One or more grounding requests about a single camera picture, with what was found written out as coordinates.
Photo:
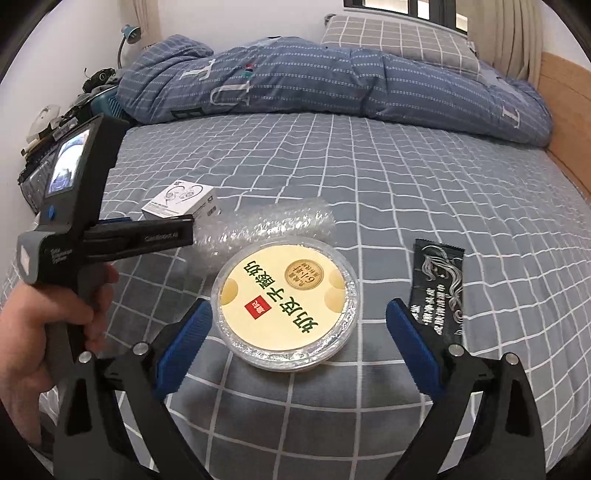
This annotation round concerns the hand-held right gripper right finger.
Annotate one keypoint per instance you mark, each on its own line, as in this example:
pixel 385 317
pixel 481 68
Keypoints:
pixel 413 346

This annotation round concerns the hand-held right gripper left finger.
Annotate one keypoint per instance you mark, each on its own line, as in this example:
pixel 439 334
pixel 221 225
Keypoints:
pixel 182 350

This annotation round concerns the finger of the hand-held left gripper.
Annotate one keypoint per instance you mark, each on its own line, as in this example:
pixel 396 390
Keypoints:
pixel 152 237
pixel 120 223

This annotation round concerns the round container with yellow lid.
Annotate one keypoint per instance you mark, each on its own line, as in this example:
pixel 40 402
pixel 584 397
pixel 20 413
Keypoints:
pixel 286 304

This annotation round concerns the clear bubble wrap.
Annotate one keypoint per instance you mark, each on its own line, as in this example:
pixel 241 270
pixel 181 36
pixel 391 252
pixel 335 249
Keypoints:
pixel 272 226

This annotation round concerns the person's left hand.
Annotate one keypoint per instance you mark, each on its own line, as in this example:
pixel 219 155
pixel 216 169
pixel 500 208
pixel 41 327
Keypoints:
pixel 23 346

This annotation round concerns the white earphone box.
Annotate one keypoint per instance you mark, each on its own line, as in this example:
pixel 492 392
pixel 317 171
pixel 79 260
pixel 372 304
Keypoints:
pixel 180 203

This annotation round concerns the grey ribbed case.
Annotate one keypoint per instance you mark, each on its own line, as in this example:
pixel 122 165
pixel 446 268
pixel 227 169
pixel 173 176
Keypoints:
pixel 34 189

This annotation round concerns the black patterned sachet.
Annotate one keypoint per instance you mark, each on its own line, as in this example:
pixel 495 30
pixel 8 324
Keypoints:
pixel 434 286

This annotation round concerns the white round appliance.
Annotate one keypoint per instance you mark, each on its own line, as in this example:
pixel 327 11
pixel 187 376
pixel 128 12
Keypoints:
pixel 44 119

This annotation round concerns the teal box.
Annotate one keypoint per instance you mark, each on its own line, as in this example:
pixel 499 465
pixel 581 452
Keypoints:
pixel 108 107

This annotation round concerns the grey checked duvet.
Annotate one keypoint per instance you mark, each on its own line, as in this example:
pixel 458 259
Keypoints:
pixel 369 184

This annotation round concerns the teal desk lamp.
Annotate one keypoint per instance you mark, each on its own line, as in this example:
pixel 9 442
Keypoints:
pixel 130 33

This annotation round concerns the blue patterned quilt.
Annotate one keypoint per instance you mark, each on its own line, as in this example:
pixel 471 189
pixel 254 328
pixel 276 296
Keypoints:
pixel 323 87

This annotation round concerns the wooden headboard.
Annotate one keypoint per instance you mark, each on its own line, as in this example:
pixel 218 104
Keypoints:
pixel 568 115

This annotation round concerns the grey checkered pillow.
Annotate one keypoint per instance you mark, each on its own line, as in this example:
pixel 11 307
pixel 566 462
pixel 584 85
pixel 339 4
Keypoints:
pixel 401 41

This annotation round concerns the beige curtain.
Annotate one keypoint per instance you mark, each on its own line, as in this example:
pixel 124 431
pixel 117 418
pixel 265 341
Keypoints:
pixel 503 32

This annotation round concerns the dark framed window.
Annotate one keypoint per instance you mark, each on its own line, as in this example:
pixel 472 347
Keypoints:
pixel 392 4

